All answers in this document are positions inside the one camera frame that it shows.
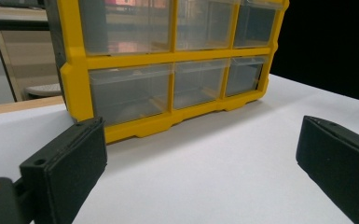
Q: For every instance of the grey round stool seat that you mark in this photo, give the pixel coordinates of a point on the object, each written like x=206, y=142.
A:
x=43, y=90

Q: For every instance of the grid of clear plastic drawers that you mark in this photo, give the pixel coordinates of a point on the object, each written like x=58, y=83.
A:
x=130, y=93

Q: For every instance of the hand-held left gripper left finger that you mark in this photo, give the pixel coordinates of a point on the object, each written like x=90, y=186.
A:
x=68, y=168

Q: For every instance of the yellow black drawer organizer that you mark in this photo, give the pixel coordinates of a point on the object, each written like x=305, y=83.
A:
x=74, y=81

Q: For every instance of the light wooden cabinet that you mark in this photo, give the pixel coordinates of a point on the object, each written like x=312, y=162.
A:
x=28, y=53

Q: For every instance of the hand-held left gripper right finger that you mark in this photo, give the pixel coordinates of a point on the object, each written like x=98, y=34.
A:
x=342, y=165

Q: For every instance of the black horizontal frame bar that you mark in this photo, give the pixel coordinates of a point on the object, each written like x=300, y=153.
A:
x=12, y=24

